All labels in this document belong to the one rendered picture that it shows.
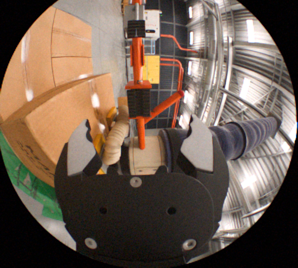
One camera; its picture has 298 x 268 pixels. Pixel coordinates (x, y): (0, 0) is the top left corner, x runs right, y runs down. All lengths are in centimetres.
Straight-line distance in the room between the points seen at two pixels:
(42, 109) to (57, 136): 5
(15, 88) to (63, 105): 42
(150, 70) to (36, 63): 725
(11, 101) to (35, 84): 17
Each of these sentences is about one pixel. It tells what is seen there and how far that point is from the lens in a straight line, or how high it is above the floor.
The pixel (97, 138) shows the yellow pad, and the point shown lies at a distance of 27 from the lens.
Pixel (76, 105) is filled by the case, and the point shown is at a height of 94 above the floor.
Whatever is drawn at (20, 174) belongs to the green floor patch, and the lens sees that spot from 117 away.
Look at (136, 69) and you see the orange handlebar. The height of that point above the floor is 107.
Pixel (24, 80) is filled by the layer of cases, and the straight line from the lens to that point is 59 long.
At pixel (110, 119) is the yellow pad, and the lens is 36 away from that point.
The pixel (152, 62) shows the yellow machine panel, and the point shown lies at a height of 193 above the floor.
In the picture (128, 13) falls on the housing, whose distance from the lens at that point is 26.
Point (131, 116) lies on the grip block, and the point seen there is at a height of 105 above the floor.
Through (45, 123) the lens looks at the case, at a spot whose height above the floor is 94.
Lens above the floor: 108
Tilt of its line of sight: 3 degrees up
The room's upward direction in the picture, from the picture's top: 87 degrees clockwise
